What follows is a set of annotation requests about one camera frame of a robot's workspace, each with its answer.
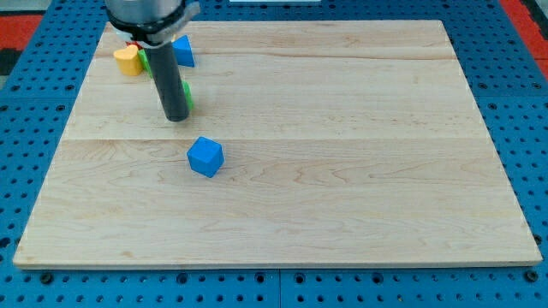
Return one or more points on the dark grey cylindrical pointer rod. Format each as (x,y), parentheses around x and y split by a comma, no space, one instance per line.
(167,78)

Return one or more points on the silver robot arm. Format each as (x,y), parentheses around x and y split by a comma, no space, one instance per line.
(153,24)

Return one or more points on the blue cube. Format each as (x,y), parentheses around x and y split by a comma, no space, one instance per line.
(205,156)

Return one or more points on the blue triangular prism block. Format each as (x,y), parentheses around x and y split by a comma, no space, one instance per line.
(183,52)

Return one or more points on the green block behind heart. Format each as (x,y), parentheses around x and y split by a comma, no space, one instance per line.
(144,62)

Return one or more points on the yellow heart block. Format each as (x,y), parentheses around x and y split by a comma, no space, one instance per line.
(128,60)

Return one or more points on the red block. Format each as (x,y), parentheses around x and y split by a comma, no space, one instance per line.
(138,46)

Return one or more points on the light wooden board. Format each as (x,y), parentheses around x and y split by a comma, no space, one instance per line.
(346,144)

